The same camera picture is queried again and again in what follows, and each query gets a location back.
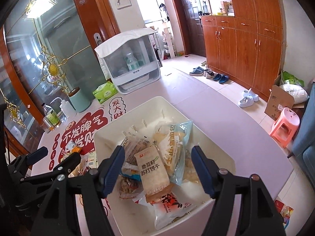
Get clear cake packet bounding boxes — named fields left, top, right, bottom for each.
left=121, top=135, right=151, bottom=165

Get red jujube snack packet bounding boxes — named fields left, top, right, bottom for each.
left=139, top=191, right=198, bottom=231

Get yellow pastry snack packet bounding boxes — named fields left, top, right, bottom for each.
left=153, top=120, right=193, bottom=185

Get clear snack bag pile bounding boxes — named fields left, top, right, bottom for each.
left=60, top=140, right=98, bottom=177

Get red cartoon table mat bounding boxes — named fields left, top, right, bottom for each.
left=48, top=95, right=127, bottom=171

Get small glass jar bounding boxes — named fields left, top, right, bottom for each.
left=41, top=116, right=55, bottom=134

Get white squeeze bottle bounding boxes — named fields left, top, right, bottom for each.
left=50, top=97, right=77, bottom=118

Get green label glass bottle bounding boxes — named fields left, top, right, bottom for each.
left=42, top=103, right=60, bottom=127

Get brown nut snack packet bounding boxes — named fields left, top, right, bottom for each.
left=119, top=176, right=143, bottom=199

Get mint green canister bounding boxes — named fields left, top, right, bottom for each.
left=68, top=87, right=91, bottom=112

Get blue fabric sofa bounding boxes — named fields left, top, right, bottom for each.
left=292, top=83, right=315, bottom=184

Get green tissue pack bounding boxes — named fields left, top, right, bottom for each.
left=92, top=81, right=118, bottom=104

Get white plastic storage bin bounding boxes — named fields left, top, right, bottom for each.
left=94, top=96, right=236, bottom=235

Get chia soda cracker packet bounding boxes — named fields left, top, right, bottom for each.
left=134, top=145, right=173, bottom=203

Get pink plastic stool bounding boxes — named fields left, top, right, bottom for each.
left=269, top=107, right=300, bottom=148

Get brown cardboard box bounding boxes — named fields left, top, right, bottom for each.
left=265, top=71, right=309, bottom=121

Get white sneaker pair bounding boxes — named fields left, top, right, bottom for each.
left=238, top=88, right=259, bottom=108

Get white tabletop sterilizer cabinet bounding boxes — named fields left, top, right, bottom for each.
left=94, top=28, right=161, bottom=94

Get blue slippers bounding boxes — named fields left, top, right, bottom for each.
left=189, top=67, right=229, bottom=84

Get wooden wall cabinet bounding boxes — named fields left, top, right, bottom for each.
left=201, top=0, right=284, bottom=100

